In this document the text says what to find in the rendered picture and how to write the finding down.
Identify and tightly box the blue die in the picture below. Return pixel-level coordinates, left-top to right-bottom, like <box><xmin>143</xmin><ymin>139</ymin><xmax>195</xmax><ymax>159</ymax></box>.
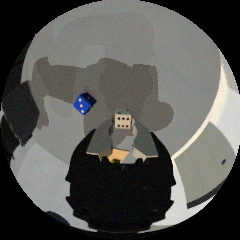
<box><xmin>73</xmin><ymin>92</ymin><xmax>97</xmax><ymax>115</ymax></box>

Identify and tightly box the white die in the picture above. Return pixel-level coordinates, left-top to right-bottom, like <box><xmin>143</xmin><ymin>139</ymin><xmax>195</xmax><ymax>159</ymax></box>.
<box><xmin>115</xmin><ymin>109</ymin><xmax>132</xmax><ymax>129</ymax></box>

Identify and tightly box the tan square mat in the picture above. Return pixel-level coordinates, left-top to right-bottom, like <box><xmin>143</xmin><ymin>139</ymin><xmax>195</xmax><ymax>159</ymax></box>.
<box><xmin>108</xmin><ymin>147</ymin><xmax>129</xmax><ymax>163</ymax></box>

